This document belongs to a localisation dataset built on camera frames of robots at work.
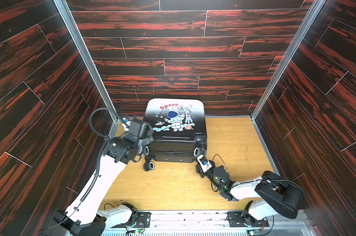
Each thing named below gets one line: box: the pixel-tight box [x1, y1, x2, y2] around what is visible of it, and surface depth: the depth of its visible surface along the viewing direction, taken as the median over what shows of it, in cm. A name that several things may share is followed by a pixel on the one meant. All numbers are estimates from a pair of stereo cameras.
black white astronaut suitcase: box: [143, 98, 208, 172], surface depth 86 cm
